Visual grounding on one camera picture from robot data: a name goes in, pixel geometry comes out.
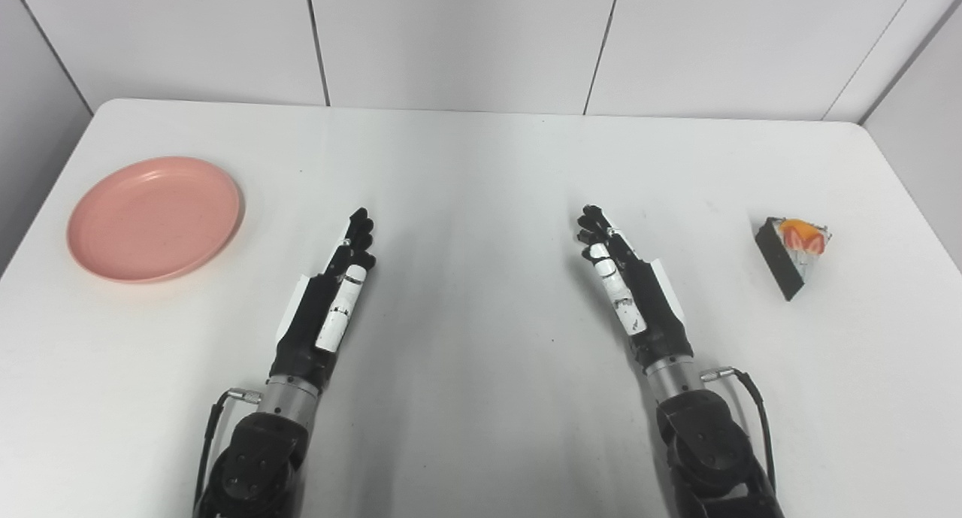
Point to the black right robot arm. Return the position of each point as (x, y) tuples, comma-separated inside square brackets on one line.
[(706, 443)]

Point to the cake slice with fruit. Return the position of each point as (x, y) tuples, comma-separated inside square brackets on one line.
[(793, 252)]

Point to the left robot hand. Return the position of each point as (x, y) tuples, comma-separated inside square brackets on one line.
[(316, 322)]

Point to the pink round plate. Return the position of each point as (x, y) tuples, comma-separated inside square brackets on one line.
[(155, 219)]

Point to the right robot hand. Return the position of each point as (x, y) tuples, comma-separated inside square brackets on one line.
[(648, 307)]

